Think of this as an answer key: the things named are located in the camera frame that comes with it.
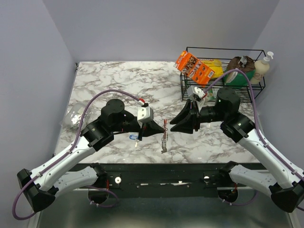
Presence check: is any green brown coffee bag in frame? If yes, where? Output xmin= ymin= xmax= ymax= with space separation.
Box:
xmin=224 ymin=56 xmax=255 ymax=87

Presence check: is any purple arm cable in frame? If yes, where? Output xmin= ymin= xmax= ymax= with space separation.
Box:
xmin=203 ymin=68 xmax=304 ymax=211
xmin=12 ymin=89 xmax=148 ymax=220

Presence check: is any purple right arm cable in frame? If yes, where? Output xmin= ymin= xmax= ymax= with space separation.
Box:
xmin=203 ymin=68 xmax=304 ymax=211

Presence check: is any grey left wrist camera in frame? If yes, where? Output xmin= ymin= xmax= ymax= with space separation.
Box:
xmin=137 ymin=106 xmax=153 ymax=124

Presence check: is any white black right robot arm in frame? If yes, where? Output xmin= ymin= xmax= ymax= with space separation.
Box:
xmin=170 ymin=86 xmax=304 ymax=213

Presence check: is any blue tag small key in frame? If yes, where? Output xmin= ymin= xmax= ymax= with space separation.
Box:
xmin=129 ymin=134 xmax=140 ymax=148

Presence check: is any yellow chips bag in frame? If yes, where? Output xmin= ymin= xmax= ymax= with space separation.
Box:
xmin=201 ymin=59 xmax=224 ymax=79

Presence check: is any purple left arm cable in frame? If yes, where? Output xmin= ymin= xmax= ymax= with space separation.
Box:
xmin=12 ymin=89 xmax=148 ymax=220

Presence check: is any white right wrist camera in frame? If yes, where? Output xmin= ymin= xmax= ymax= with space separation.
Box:
xmin=187 ymin=85 xmax=207 ymax=110

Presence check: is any clear bag of foil items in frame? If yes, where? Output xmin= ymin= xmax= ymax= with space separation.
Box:
xmin=61 ymin=103 xmax=86 ymax=131

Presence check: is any orange snack box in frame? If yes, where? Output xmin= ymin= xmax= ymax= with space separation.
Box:
xmin=174 ymin=50 xmax=215 ymax=85

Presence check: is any black wire basket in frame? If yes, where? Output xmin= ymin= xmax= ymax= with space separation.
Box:
xmin=180 ymin=47 xmax=266 ymax=103

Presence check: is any green white snack packet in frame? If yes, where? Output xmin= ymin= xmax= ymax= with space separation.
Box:
xmin=205 ymin=88 xmax=219 ymax=102

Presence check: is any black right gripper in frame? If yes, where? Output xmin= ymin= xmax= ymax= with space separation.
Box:
xmin=170 ymin=98 xmax=227 ymax=134

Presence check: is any black metal base rail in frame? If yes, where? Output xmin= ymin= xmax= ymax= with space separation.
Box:
xmin=71 ymin=162 xmax=252 ymax=198

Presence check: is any white pump lotion bottle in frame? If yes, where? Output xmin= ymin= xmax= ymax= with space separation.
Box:
xmin=250 ymin=51 xmax=274 ymax=85

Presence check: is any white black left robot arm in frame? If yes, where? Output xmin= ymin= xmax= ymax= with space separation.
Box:
xmin=17 ymin=99 xmax=164 ymax=212

